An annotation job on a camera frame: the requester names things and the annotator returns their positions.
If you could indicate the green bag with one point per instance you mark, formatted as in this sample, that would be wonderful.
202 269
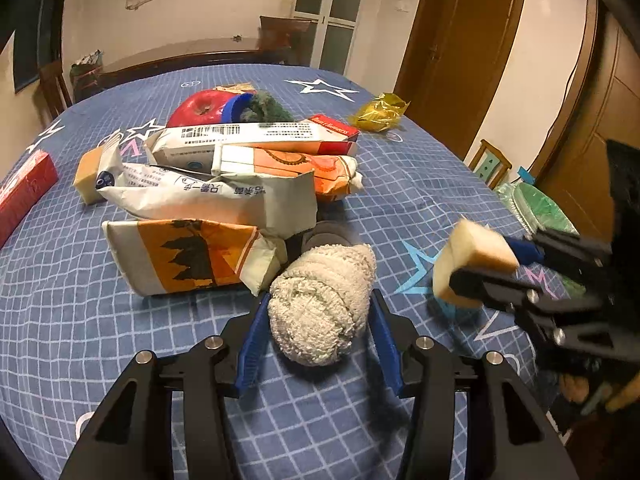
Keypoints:
85 75

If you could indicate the dark wooden table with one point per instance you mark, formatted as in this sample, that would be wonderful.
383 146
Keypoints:
175 62

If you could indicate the orange and white carton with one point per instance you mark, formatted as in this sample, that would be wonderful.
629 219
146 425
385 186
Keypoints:
300 165

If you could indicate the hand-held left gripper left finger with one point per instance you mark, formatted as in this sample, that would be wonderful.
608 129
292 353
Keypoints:
250 345

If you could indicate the yellow sponge block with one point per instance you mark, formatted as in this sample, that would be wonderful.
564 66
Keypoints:
87 175
475 250

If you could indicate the small light wooden chair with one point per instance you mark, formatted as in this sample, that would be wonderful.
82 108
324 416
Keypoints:
492 162

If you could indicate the white towel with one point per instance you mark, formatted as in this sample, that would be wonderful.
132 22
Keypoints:
320 305

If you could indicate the brown panelled door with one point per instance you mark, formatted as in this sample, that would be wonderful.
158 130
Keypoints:
600 110

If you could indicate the blue tape strip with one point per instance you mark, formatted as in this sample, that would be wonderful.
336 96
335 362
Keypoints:
525 174

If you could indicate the small red box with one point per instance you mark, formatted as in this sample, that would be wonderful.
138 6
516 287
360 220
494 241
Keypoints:
335 132

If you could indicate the orange carton with castle print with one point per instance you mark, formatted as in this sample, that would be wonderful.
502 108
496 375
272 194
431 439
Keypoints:
175 255

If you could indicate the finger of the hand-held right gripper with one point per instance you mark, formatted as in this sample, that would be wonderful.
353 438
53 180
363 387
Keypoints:
500 295
520 251

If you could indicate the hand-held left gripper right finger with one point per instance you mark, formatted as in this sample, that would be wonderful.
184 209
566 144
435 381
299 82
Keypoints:
387 350

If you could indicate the red apple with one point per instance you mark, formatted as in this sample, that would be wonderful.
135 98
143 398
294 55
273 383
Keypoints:
200 107

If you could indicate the orange flat packet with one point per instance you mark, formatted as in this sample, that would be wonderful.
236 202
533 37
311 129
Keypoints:
232 88

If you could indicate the white paper bag with text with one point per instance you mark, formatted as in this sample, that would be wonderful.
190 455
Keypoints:
200 195

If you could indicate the brown wooden door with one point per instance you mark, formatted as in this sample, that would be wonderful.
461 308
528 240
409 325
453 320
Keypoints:
465 50

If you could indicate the green fuzzy cloth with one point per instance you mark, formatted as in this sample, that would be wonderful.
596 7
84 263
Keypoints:
265 105

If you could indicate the long red box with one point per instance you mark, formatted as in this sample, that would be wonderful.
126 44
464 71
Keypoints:
25 190

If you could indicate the dark wall screen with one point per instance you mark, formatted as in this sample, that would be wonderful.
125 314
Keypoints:
35 35

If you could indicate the blue checked tablecloth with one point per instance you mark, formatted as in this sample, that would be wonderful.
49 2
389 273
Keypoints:
400 185

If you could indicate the white box with barcode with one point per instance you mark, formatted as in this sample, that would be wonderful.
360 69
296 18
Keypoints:
225 135

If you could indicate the person's right hand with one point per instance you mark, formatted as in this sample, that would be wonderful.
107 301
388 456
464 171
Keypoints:
575 390

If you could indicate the dark wooden chair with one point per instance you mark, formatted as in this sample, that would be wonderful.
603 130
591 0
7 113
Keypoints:
52 85
282 35

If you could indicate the bin with green bag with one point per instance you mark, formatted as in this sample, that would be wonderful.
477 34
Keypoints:
535 205

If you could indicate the blue cap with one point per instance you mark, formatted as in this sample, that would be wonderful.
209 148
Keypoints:
232 107

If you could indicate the white glass door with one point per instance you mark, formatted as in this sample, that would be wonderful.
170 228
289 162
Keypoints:
340 10

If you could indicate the yellow plastic wrapper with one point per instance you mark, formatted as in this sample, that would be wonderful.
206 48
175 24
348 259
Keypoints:
377 112

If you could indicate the grey tape roll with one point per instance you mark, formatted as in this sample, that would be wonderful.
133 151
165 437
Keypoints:
330 234

